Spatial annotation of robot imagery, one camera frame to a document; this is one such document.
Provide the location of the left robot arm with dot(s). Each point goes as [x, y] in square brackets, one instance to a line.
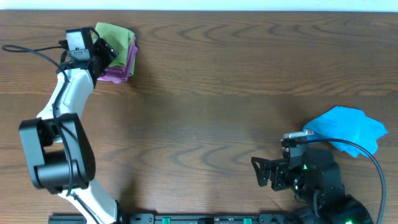
[57, 151]

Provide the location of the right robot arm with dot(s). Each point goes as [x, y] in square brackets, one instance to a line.
[315, 178]

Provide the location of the crumpled blue cloth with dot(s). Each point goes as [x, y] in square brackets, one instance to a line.
[349, 124]

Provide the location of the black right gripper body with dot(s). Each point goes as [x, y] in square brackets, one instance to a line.
[275, 173]

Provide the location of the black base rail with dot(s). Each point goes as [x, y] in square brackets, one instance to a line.
[150, 218]

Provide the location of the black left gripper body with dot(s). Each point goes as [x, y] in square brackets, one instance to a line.
[104, 51]

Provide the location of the folded green cloth under purple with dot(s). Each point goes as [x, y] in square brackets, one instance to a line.
[132, 67]

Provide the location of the light green microfiber cloth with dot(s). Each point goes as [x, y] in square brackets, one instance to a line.
[119, 38]

